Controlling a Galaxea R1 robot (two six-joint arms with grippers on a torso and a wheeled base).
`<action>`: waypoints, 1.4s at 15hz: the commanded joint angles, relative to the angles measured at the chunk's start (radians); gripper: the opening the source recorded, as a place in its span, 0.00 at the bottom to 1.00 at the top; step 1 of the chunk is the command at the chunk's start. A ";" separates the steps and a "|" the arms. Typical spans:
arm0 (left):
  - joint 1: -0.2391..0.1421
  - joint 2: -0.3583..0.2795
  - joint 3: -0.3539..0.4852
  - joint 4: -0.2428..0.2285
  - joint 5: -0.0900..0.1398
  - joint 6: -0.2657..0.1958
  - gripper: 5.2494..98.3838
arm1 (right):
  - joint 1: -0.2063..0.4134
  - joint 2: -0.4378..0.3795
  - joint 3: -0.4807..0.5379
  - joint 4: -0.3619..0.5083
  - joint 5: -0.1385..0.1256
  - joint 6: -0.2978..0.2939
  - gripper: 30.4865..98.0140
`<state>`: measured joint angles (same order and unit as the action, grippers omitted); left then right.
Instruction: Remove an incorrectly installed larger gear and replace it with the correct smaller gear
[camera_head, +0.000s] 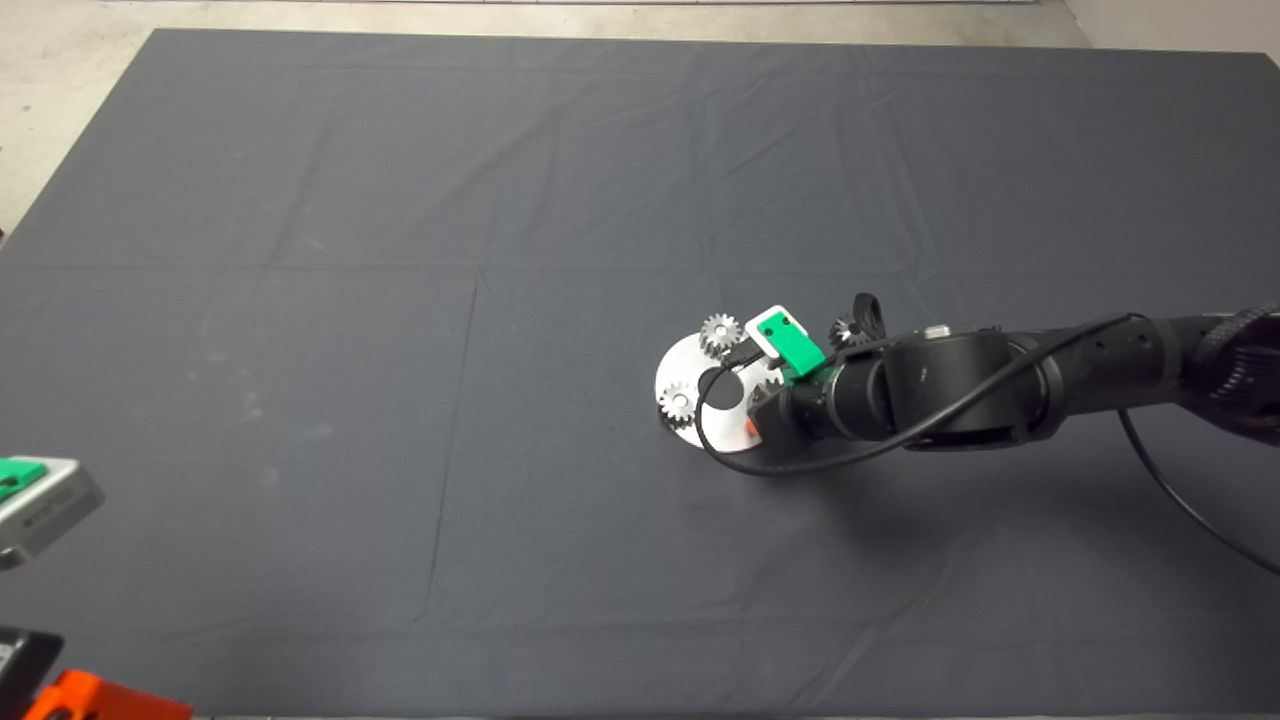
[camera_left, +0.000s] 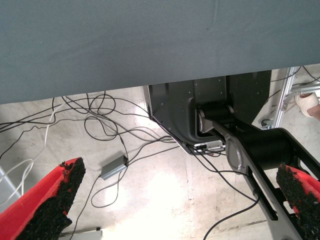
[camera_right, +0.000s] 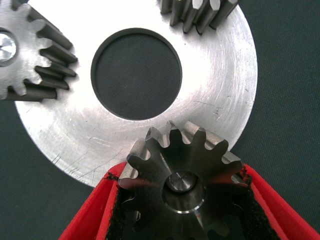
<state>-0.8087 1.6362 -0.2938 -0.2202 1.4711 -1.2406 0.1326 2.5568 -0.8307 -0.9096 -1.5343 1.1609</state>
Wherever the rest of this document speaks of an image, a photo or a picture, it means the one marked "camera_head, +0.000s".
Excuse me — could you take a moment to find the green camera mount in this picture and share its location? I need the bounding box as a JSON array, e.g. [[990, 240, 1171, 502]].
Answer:
[[0, 459, 49, 504], [757, 310, 828, 379]]

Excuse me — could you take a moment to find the green right camera mount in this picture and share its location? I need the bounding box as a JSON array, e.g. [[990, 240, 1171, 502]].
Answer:
[[757, 310, 828, 379]]

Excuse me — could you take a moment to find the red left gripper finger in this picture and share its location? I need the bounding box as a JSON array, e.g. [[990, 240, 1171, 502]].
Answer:
[[22, 670, 191, 720]]

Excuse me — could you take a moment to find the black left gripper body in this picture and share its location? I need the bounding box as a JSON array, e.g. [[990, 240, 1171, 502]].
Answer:
[[0, 628, 64, 720]]

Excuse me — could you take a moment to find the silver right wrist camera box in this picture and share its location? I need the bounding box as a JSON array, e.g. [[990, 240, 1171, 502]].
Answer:
[[745, 305, 806, 366]]

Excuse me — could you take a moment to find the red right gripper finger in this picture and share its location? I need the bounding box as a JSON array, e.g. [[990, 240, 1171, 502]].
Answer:
[[744, 385, 791, 443]]

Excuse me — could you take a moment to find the round metal plate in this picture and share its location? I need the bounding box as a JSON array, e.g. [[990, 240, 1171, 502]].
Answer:
[[654, 335, 781, 453]]

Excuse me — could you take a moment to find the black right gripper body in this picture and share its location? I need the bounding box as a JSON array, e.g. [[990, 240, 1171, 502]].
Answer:
[[785, 350, 893, 441]]

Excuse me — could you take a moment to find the black right camera cable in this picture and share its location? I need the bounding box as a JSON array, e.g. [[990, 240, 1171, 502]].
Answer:
[[697, 313, 1280, 576]]

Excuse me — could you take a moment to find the green left camera mount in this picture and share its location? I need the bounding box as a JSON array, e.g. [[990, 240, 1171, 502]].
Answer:
[[0, 459, 49, 504]]

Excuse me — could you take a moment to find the dark grey table cloth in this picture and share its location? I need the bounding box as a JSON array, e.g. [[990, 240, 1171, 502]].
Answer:
[[0, 28, 1280, 717]]

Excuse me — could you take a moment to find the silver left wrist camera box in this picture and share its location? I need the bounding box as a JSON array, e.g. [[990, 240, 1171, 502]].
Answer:
[[0, 457, 106, 571]]

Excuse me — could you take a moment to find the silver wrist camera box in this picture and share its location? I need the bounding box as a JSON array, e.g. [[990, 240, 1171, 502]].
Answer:
[[0, 457, 106, 571], [745, 305, 806, 366]]

